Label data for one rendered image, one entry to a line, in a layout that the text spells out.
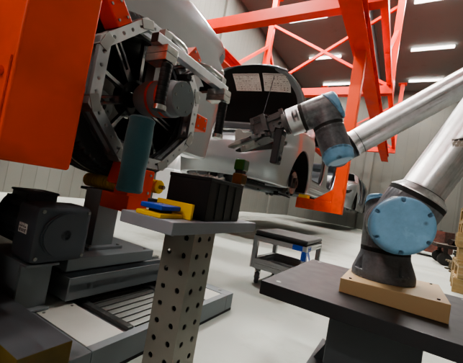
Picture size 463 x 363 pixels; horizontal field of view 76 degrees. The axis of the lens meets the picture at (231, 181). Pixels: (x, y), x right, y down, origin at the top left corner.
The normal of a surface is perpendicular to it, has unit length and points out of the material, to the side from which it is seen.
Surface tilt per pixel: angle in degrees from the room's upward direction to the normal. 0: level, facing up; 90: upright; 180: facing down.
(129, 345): 90
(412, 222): 95
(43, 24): 90
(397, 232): 95
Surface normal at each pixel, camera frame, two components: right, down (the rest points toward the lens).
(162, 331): -0.49, -0.12
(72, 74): 0.85, 0.12
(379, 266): -0.46, -0.45
